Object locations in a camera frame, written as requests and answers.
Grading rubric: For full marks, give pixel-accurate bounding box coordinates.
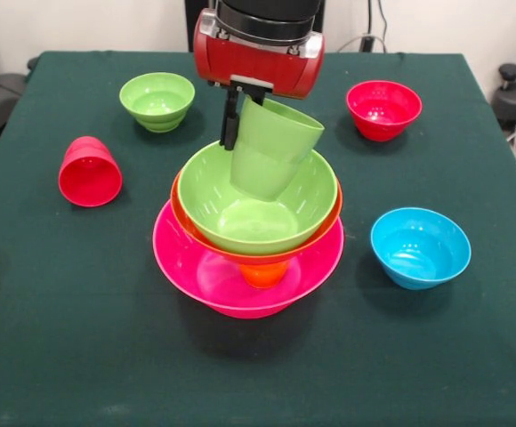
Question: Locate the red cup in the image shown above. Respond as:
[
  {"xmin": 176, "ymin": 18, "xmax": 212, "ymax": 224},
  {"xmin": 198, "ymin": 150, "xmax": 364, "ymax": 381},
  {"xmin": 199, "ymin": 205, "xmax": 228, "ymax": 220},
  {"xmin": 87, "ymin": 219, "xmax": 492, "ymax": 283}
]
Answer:
[{"xmin": 58, "ymin": 135, "xmax": 124, "ymax": 208}]

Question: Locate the green cup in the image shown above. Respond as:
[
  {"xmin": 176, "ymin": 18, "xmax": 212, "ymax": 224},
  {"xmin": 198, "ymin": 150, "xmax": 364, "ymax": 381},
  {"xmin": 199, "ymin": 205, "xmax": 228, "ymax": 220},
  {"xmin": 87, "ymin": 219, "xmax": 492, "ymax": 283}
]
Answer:
[{"xmin": 230, "ymin": 96, "xmax": 327, "ymax": 203}]

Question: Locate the small red bowl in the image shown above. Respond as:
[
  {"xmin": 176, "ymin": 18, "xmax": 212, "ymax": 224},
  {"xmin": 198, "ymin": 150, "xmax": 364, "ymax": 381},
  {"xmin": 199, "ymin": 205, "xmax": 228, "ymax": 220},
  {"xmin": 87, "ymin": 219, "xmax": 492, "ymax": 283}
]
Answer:
[{"xmin": 345, "ymin": 79, "xmax": 423, "ymax": 142}]

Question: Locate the large green bowl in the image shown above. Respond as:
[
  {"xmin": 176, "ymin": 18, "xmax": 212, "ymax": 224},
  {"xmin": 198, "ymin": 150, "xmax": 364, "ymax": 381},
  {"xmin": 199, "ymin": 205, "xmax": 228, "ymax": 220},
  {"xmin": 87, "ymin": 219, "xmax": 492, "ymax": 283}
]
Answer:
[{"xmin": 177, "ymin": 140, "xmax": 340, "ymax": 256}]

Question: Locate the black office chair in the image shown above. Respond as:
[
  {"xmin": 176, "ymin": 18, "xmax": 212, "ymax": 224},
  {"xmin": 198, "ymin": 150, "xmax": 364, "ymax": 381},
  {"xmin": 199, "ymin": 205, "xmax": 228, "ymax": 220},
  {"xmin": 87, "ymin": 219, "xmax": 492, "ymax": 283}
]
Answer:
[{"xmin": 0, "ymin": 30, "xmax": 41, "ymax": 143}]

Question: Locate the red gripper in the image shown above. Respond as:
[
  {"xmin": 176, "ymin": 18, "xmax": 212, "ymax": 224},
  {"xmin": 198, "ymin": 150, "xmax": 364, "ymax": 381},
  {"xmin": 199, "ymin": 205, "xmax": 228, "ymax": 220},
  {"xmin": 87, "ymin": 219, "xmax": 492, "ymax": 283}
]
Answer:
[{"xmin": 192, "ymin": 8, "xmax": 326, "ymax": 151}]

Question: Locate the large orange bowl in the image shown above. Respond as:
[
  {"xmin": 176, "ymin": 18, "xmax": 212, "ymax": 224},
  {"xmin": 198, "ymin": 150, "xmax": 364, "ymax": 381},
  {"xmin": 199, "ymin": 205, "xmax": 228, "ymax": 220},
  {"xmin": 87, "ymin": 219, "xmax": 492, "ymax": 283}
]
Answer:
[{"xmin": 170, "ymin": 167, "xmax": 344, "ymax": 267}]

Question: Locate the orange cup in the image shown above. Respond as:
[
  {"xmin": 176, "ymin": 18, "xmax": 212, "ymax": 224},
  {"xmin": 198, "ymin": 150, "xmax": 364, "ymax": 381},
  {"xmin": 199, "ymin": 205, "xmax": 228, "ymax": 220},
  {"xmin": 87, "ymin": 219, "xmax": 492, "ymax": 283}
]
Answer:
[{"xmin": 239, "ymin": 260, "xmax": 290, "ymax": 289}]

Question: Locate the large pink bowl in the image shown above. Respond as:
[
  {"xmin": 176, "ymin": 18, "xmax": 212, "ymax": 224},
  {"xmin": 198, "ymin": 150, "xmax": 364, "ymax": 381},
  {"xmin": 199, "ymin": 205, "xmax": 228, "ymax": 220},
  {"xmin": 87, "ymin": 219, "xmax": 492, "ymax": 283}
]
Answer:
[{"xmin": 152, "ymin": 199, "xmax": 346, "ymax": 319}]

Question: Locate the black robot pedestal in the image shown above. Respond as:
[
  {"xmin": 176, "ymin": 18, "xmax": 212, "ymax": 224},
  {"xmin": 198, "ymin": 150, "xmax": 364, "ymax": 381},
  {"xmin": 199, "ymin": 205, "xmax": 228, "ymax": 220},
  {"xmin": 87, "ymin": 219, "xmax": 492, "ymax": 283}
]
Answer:
[{"xmin": 185, "ymin": 0, "xmax": 326, "ymax": 53}]

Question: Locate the small green bowl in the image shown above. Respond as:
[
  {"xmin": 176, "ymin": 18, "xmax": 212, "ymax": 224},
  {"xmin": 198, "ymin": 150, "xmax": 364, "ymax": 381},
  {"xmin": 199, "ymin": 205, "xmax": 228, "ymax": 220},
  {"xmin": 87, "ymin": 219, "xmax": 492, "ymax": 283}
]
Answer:
[{"xmin": 118, "ymin": 71, "xmax": 196, "ymax": 133}]

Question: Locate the black wall cable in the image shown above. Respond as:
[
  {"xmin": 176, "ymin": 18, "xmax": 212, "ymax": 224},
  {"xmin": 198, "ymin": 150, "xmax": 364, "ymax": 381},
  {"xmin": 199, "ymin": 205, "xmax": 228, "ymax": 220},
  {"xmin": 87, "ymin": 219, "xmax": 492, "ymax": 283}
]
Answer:
[{"xmin": 375, "ymin": 0, "xmax": 391, "ymax": 39}]

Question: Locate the small blue bowl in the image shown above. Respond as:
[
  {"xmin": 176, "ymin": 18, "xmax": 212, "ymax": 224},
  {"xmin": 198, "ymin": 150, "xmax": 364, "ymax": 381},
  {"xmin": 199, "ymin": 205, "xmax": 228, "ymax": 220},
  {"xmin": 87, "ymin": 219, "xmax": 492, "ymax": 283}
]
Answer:
[{"xmin": 370, "ymin": 207, "xmax": 472, "ymax": 291}]

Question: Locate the dark green tablecloth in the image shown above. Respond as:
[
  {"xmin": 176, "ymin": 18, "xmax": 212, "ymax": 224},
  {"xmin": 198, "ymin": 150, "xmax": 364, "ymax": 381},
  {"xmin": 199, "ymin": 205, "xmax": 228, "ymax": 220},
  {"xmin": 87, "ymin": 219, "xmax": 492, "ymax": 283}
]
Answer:
[{"xmin": 0, "ymin": 50, "xmax": 516, "ymax": 427}]

